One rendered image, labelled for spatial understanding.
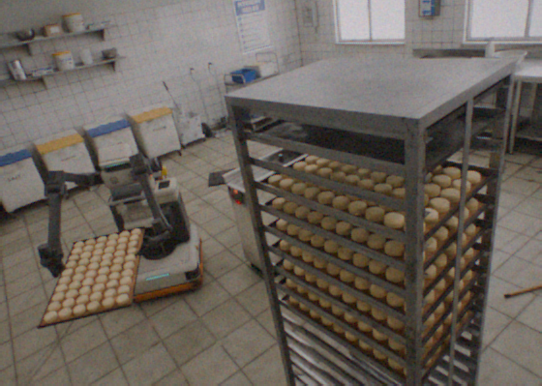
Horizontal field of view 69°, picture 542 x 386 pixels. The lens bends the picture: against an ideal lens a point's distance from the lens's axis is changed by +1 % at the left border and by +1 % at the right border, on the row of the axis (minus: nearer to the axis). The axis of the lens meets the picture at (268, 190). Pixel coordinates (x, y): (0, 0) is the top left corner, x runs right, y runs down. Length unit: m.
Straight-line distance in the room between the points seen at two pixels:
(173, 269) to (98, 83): 3.86
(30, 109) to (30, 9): 1.27
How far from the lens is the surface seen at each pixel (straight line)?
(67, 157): 5.82
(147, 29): 6.63
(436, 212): 1.09
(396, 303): 1.21
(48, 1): 6.35
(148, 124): 6.00
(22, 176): 5.83
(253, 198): 1.35
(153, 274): 3.25
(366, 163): 0.96
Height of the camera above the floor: 2.08
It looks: 27 degrees down
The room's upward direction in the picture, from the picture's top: 11 degrees counter-clockwise
